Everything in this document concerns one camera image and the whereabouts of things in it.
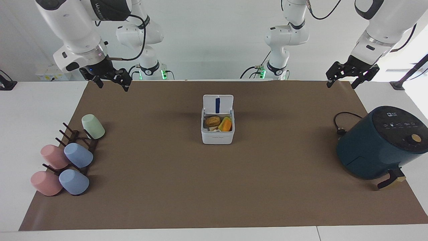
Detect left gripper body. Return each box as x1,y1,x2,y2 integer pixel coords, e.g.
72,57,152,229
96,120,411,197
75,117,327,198
341,55,378,76

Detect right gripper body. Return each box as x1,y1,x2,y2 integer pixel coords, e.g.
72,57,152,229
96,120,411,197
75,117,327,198
80,57,118,81

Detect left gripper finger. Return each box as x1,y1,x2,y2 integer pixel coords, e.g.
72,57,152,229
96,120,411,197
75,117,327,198
351,66,381,90
326,61,349,88

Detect white bin with lid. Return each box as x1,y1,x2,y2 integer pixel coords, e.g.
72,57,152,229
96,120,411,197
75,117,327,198
201,94,235,145

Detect black stand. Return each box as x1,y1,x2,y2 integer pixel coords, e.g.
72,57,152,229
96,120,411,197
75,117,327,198
0,69,18,91
390,54,428,91

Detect green cup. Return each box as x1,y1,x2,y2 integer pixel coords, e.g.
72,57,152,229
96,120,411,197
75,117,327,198
82,114,106,140

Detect white power strip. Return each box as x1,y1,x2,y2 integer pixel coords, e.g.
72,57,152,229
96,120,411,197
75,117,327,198
35,65,73,81

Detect dark wooden cup rack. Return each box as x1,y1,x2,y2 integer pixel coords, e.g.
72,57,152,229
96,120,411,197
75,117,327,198
42,122,99,176

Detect dark teal air fryer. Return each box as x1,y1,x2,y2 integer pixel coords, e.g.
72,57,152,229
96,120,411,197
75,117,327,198
336,106,428,190

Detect blue cup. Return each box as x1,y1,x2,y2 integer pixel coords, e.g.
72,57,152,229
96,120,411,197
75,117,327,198
64,143,94,168
59,169,90,195

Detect pink cup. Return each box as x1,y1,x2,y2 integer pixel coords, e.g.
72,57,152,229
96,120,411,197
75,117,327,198
30,171,63,196
40,145,71,170

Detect brown muffin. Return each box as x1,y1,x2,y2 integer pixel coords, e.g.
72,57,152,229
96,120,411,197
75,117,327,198
205,115,221,128

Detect black air fryer cable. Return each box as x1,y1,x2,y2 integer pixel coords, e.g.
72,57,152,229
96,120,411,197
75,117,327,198
333,112,363,136

